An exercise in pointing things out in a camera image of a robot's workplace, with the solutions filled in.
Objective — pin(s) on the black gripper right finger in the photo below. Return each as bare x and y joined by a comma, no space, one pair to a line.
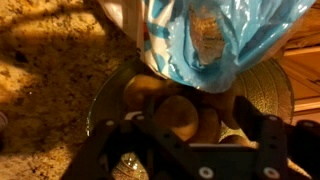
276,150

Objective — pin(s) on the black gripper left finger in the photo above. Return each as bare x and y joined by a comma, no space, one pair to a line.
100,150

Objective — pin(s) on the tan potato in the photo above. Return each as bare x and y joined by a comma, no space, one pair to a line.
176,115

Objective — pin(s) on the blue clear plastic potato bag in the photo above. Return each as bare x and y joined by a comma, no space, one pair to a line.
253,33

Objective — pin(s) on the clear glass bowl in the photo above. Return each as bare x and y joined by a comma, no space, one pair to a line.
266,90

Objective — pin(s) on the wooden lower cabinet front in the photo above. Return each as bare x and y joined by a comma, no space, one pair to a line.
303,66

